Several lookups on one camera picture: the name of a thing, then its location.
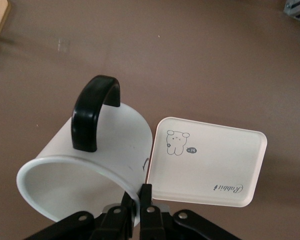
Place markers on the aluminium corner profile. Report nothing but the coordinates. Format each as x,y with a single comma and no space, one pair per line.
298,10

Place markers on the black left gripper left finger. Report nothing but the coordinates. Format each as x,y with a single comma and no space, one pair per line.
115,225

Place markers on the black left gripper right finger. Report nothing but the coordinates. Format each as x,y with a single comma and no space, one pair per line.
152,225

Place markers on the cream rabbit print tray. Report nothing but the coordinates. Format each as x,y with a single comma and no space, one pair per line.
210,162

